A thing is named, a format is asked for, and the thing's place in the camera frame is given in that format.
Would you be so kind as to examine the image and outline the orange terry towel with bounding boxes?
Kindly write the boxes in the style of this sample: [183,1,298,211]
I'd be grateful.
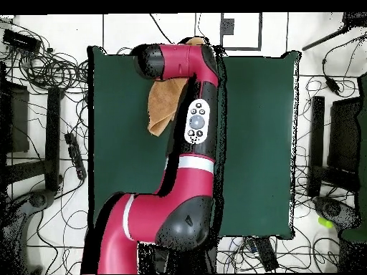
[147,36,206,138]

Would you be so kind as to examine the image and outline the dark green table cloth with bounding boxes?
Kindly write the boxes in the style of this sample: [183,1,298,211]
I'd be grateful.
[87,45,302,241]

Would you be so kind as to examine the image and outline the black power strip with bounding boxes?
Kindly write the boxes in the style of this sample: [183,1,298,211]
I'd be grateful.
[252,236,280,272]
[64,131,87,181]

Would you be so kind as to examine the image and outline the black metal stand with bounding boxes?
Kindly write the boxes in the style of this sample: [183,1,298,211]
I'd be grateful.
[307,95,361,198]
[0,87,64,193]

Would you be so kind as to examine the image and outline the yellow-green small object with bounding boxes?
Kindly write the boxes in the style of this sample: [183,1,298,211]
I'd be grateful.
[317,216,335,229]

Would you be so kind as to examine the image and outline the black adapter box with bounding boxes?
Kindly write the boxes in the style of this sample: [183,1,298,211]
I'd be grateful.
[1,28,42,55]

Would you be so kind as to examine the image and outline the black tripod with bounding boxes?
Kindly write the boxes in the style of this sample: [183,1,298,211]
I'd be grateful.
[301,11,367,52]

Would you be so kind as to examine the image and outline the black inline cable adapter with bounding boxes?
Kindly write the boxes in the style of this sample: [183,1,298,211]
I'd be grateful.
[325,77,342,96]

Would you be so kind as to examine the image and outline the black cable tangle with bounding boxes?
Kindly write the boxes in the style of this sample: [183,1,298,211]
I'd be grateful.
[0,16,90,95]

